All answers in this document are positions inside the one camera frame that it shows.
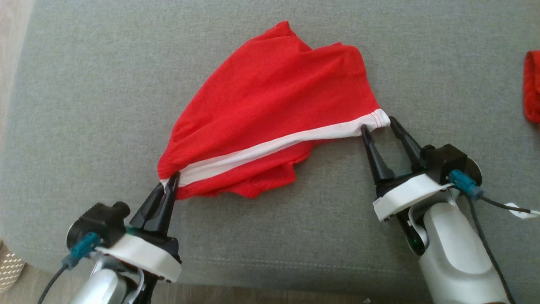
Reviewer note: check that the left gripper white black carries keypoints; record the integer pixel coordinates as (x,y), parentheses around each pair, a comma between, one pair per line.
(143,255)

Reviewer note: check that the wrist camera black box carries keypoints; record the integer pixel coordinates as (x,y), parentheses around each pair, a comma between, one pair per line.
(101,219)
(447,162)

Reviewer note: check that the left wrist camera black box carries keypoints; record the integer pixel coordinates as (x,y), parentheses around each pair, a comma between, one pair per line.
(101,219)

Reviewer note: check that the beige woven basket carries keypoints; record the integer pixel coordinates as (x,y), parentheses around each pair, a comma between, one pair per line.
(9,268)

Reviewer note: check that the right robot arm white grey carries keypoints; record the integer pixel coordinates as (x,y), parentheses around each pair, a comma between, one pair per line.
(455,257)

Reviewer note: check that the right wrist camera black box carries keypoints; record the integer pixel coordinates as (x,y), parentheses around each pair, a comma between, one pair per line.
(447,162)

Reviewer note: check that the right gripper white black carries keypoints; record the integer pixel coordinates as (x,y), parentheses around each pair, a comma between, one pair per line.
(405,194)

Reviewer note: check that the red jersey with white sleeves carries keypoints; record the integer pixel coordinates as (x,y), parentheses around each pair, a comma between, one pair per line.
(532,84)

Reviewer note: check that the grey fabric sofa seat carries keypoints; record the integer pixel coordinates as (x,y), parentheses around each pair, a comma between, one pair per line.
(84,105)

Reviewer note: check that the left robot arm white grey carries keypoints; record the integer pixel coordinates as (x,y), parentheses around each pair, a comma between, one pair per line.
(101,287)

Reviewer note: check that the red mesh shorts white stripes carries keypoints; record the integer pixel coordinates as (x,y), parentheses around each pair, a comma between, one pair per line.
(274,93)

